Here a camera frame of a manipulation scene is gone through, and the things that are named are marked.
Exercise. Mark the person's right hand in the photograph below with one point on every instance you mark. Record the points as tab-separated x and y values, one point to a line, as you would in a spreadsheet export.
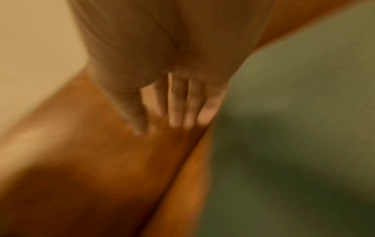
152	46

